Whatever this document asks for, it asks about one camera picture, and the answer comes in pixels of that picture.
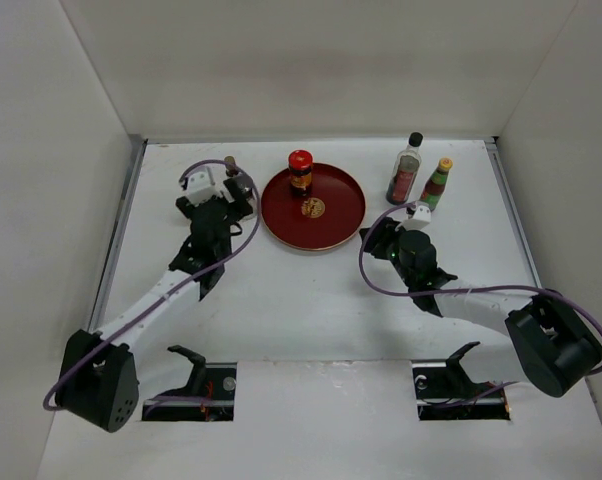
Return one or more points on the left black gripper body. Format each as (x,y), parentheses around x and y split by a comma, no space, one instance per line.
(191,210)

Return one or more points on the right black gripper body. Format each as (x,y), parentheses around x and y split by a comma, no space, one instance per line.
(394,241)

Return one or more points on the small brown yellow bottle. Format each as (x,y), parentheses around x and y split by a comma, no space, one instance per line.
(230,166)

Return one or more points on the red lid sauce jar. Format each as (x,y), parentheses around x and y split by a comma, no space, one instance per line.
(300,165)

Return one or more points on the green label chili bottle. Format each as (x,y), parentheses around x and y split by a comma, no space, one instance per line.
(436,184)

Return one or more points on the tall dark sauce bottle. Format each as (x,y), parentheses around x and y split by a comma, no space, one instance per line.
(405,171)

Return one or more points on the black lid spice jar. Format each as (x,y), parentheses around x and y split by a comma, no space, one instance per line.
(245,185)

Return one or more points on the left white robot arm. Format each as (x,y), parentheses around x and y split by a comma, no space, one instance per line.
(98,376)

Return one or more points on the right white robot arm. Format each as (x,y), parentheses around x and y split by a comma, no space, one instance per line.
(555,342)

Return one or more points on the red round tray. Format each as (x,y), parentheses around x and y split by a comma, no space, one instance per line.
(328,217)

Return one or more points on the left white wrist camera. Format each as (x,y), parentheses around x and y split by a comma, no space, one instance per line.
(199,186)

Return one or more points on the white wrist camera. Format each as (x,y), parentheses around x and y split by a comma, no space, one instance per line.
(199,186)
(418,216)

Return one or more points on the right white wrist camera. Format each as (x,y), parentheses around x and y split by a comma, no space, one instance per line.
(418,216)

